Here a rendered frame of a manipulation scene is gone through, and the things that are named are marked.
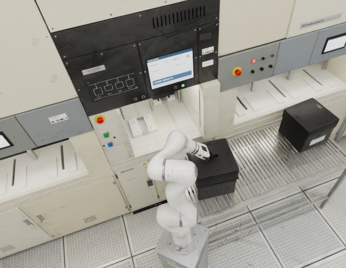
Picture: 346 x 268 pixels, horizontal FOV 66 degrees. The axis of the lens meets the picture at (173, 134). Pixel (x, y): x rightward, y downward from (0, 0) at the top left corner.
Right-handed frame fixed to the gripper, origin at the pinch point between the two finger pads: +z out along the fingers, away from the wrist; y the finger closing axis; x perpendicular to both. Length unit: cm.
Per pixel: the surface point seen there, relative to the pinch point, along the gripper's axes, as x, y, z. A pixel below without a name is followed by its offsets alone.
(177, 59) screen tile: -31, 34, -47
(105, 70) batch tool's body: -5, 28, -80
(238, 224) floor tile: 57, -8, 95
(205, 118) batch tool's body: -5.7, 31.2, 1.6
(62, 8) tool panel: -24, 27, -113
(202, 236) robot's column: 34, -40, 11
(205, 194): 23.6, -13.7, 13.3
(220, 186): 11.0, -13.7, 15.6
